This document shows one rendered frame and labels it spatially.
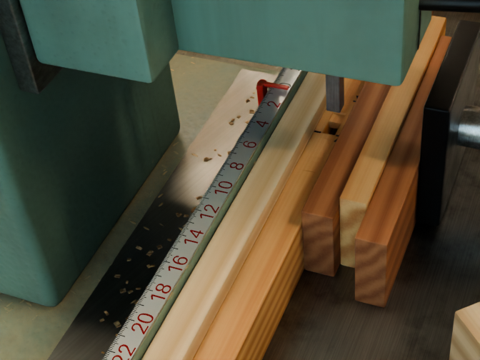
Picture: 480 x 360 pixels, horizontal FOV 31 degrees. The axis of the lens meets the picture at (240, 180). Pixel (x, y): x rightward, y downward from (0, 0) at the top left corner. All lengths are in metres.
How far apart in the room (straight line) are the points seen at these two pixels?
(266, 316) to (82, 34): 0.19
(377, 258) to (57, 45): 0.22
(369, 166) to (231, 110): 0.32
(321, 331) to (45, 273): 0.23
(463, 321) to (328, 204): 0.10
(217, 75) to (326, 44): 0.37
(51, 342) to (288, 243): 0.23
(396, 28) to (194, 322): 0.18
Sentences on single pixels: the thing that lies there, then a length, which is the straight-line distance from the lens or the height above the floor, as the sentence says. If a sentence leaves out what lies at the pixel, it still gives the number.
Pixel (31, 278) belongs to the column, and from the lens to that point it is 0.63.
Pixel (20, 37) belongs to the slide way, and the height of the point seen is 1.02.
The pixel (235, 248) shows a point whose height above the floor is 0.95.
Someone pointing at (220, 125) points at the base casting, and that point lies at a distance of 0.78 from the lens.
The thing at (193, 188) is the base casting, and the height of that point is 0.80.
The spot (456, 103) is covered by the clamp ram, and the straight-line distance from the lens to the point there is 0.49.
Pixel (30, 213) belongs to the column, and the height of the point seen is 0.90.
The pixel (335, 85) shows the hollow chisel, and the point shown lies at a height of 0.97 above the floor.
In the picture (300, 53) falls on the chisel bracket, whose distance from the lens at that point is 0.49.
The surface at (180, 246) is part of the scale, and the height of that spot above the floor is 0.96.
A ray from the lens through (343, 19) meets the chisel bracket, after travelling 0.46.
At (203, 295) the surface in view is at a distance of 0.44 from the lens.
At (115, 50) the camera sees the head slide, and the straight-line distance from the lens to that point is 0.49.
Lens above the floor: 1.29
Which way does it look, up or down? 43 degrees down
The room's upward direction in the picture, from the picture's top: 7 degrees counter-clockwise
